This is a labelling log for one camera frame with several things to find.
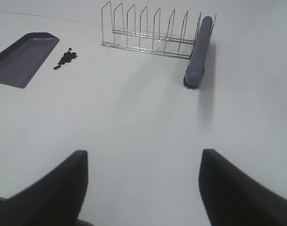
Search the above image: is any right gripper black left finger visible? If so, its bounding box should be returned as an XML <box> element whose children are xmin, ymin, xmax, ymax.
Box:
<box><xmin>0</xmin><ymin>150</ymin><xmax>88</xmax><ymax>226</ymax></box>

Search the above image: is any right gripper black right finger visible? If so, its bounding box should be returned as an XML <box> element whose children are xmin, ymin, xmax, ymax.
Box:
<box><xmin>199</xmin><ymin>149</ymin><xmax>287</xmax><ymax>226</ymax></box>

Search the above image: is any purple-grey hand brush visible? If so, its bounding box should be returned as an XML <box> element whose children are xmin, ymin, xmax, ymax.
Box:
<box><xmin>183</xmin><ymin>16</ymin><xmax>213</xmax><ymax>89</ymax></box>

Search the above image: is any purple-grey dustpan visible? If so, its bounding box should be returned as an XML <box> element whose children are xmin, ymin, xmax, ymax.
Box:
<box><xmin>0</xmin><ymin>32</ymin><xmax>60</xmax><ymax>89</ymax></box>

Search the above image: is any pile of coffee beans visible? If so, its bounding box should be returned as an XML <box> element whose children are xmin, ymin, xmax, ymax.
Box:
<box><xmin>53</xmin><ymin>48</ymin><xmax>78</xmax><ymax>70</ymax></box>

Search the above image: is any wire dish rack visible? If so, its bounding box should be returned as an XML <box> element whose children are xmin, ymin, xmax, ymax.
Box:
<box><xmin>100</xmin><ymin>1</ymin><xmax>216</xmax><ymax>60</ymax></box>

